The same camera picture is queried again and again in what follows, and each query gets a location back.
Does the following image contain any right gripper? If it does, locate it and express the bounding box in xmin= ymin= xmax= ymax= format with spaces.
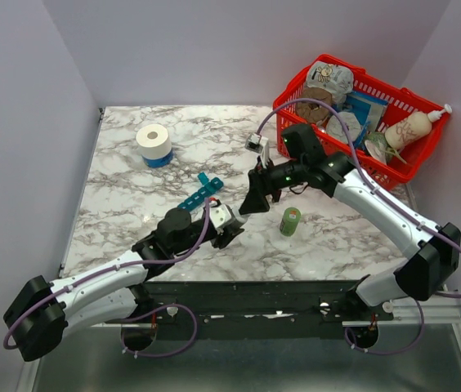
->
xmin=238 ymin=156 xmax=306 ymax=216

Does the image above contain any teal weekly pill organizer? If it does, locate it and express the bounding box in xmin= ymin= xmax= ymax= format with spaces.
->
xmin=178 ymin=172 xmax=224 ymax=212

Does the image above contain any white pill bottle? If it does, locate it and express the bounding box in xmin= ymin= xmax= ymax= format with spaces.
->
xmin=232 ymin=207 xmax=250 ymax=227

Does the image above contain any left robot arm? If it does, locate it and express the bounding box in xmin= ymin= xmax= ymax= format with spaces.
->
xmin=2 ymin=200 xmax=248 ymax=362

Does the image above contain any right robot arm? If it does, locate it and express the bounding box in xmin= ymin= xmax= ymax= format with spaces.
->
xmin=239 ymin=124 xmax=461 ymax=320

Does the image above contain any green pill bottle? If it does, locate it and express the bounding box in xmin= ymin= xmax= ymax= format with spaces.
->
xmin=279 ymin=207 xmax=301 ymax=237

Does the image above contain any blue tape roll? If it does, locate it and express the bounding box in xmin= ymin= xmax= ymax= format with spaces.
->
xmin=143 ymin=150 xmax=173 ymax=168

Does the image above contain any silver wrapped roll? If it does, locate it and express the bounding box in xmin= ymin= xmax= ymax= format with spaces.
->
xmin=325 ymin=111 xmax=362 ymax=144

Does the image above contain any white toilet paper roll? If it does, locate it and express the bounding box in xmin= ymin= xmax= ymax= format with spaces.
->
xmin=136 ymin=124 xmax=172 ymax=160

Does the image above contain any green white pouch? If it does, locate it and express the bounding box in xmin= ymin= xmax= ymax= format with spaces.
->
xmin=363 ymin=131 xmax=407 ymax=165

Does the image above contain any blue packet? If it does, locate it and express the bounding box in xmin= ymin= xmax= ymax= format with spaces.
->
xmin=343 ymin=91 xmax=388 ymax=132

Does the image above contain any printed wrapped package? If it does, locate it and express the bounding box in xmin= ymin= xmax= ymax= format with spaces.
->
xmin=305 ymin=61 xmax=354 ymax=105

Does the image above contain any red shopping basket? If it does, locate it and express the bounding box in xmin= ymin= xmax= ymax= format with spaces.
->
xmin=272 ymin=54 xmax=450 ymax=190

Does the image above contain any cream pump lotion bottle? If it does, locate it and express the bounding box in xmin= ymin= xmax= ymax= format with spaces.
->
xmin=384 ymin=104 xmax=452 ymax=150

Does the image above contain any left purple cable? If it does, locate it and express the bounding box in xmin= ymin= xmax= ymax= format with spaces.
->
xmin=2 ymin=198 xmax=215 ymax=360

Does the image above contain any purple cable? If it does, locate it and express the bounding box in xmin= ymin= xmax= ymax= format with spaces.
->
xmin=2 ymin=198 xmax=215 ymax=360
xmin=254 ymin=100 xmax=461 ymax=356

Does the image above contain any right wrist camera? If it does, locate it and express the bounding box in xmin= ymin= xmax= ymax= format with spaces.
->
xmin=245 ymin=133 xmax=270 ymax=168

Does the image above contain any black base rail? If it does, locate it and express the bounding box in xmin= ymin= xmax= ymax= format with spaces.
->
xmin=52 ymin=279 xmax=446 ymax=342

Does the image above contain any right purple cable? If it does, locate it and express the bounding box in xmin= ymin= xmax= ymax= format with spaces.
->
xmin=254 ymin=100 xmax=461 ymax=356

